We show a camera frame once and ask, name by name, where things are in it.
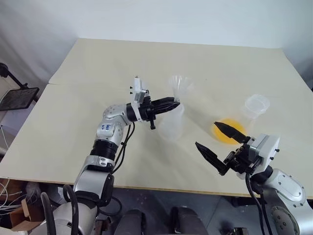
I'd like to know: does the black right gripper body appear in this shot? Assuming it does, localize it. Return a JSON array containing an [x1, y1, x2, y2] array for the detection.
[[223, 137, 262, 174]]

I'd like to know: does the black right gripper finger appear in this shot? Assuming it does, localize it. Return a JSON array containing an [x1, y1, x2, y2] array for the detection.
[[195, 141, 231, 176], [213, 121, 247, 144]]

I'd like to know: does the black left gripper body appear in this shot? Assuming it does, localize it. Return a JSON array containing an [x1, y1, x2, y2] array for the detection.
[[140, 89, 157, 131]]

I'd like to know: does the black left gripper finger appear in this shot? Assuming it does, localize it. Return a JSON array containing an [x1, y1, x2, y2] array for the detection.
[[155, 101, 181, 116], [152, 96, 176, 109]]

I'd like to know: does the clear flask with orange liquid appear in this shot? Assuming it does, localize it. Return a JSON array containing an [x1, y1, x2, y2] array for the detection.
[[210, 94, 271, 147]]

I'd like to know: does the clear plastic cup stack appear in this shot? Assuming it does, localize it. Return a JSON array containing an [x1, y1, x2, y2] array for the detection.
[[157, 101, 186, 141]]

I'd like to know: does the dark rounded shape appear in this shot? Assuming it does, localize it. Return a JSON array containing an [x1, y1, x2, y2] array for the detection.
[[114, 209, 148, 235], [169, 206, 209, 235]]

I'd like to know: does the black flat screen panel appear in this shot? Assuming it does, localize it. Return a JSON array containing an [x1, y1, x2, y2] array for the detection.
[[0, 87, 40, 112]]

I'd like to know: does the silver robot torso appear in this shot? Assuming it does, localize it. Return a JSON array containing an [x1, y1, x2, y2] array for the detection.
[[30, 202, 100, 235]]

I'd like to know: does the brown cardboard box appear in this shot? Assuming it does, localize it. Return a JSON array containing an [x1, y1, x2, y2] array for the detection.
[[9, 197, 46, 231]]

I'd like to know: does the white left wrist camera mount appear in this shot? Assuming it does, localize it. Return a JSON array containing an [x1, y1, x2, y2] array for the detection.
[[129, 75, 150, 122]]

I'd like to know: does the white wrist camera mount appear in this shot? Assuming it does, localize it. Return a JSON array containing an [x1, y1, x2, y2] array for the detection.
[[248, 133, 281, 172], [129, 75, 150, 122]]

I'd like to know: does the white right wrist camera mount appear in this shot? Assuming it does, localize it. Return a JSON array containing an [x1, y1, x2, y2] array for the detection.
[[248, 133, 281, 172]]

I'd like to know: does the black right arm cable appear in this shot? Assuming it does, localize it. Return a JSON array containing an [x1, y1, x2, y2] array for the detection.
[[245, 171, 272, 235]]

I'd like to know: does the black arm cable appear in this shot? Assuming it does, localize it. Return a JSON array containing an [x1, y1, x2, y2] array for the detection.
[[112, 121, 136, 175], [245, 171, 272, 235]]

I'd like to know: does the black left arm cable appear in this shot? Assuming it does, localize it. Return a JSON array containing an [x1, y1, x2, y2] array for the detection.
[[112, 121, 136, 175]]

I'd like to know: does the thick black hose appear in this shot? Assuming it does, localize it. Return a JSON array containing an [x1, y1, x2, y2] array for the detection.
[[62, 184, 80, 235], [40, 191, 57, 235]]

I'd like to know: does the white cable bundle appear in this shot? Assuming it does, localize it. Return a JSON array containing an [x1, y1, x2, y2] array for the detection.
[[0, 178, 23, 214]]

